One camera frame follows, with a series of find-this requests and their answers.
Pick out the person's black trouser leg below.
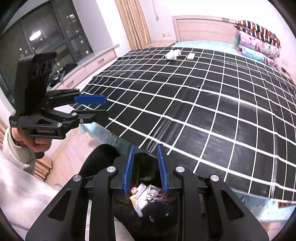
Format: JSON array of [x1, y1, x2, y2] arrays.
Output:
[[77, 144, 130, 176]]

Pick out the window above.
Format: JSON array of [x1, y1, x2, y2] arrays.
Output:
[[0, 0, 94, 102]]

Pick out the pink printed blanket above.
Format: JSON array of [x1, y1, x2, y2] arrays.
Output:
[[236, 31, 281, 58]]

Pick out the black checked blanket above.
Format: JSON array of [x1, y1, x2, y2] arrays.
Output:
[[69, 46, 296, 200]]

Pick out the crumpled white tissue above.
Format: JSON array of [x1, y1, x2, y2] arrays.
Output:
[[165, 49, 182, 61]]

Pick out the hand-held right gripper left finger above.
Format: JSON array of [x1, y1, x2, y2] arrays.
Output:
[[25, 145, 135, 241]]

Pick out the dark clothes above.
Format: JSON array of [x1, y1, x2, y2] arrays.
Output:
[[50, 63, 78, 87]]

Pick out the blue printed blanket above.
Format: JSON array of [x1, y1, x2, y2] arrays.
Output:
[[235, 45, 278, 69]]

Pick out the window seat cabinet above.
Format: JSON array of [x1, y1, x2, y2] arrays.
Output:
[[46, 44, 121, 93]]

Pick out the wall cable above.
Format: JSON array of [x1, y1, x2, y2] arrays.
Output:
[[153, 0, 160, 21]]

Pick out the beige curtain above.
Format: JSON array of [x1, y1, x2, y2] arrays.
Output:
[[115, 0, 153, 50]]

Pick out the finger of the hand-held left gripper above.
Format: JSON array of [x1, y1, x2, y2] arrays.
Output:
[[47, 89, 107, 107], [46, 109, 110, 131]]

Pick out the wooden headboard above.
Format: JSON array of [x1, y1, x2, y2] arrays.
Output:
[[173, 16, 241, 43]]

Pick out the wooden nightstand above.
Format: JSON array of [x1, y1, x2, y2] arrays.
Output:
[[150, 41, 175, 48]]

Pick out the person's left forearm white sleeve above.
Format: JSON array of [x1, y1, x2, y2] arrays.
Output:
[[0, 127, 64, 240]]

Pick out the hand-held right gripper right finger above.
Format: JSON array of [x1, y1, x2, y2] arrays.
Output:
[[157, 144, 270, 241]]

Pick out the person's left hand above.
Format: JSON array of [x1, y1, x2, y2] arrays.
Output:
[[13, 130, 52, 154]]

